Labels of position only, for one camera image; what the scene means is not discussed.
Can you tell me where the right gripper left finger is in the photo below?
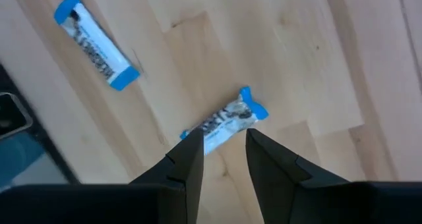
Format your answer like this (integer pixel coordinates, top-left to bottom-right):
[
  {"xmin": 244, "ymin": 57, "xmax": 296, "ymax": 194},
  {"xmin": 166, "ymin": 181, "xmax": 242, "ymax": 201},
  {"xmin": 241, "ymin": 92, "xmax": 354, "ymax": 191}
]
[{"xmin": 0, "ymin": 128, "xmax": 204, "ymax": 224}]

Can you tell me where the white blue Hershey's bar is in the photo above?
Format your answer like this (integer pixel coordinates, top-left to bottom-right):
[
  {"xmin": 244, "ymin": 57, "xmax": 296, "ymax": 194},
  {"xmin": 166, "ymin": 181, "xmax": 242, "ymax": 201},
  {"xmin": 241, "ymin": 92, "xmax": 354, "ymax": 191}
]
[
  {"xmin": 53, "ymin": 0, "xmax": 141, "ymax": 92},
  {"xmin": 179, "ymin": 86, "xmax": 270, "ymax": 156}
]

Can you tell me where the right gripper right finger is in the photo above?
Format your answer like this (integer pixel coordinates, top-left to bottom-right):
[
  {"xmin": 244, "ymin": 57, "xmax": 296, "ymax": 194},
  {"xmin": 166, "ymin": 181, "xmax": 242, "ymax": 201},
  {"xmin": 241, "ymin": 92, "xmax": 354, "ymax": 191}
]
[{"xmin": 245, "ymin": 128, "xmax": 422, "ymax": 224}]

